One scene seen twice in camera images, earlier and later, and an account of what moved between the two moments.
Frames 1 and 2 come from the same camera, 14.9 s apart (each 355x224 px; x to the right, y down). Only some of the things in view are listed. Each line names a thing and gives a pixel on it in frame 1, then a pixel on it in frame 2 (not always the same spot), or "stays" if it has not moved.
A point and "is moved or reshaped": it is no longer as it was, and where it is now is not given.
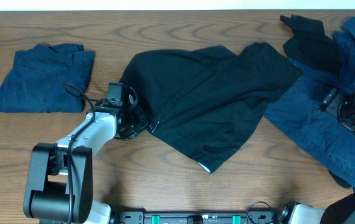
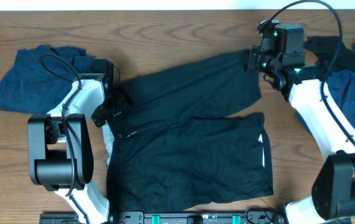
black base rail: x=195 y=217 stays
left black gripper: x=134 y=115 to x=111 y=109
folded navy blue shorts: x=47 y=79 stays
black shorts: x=207 y=100 is moved or reshaped
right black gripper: x=329 y=100 to x=253 y=60
